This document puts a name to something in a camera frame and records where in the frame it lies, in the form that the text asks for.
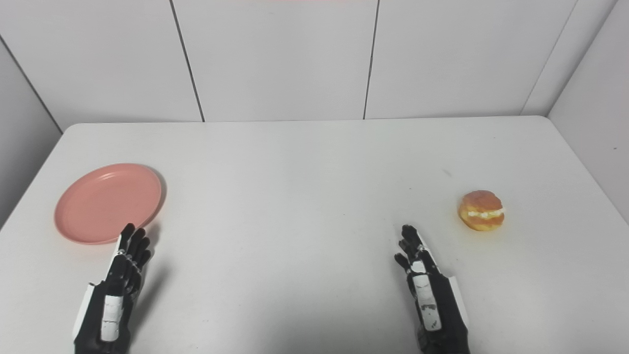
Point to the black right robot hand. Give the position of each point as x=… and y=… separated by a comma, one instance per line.
x=437, y=314

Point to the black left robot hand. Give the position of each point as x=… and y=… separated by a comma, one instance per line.
x=110, y=305

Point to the pink round plate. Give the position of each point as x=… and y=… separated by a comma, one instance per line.
x=105, y=204

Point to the cream puff pastry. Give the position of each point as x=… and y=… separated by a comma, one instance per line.
x=481, y=210

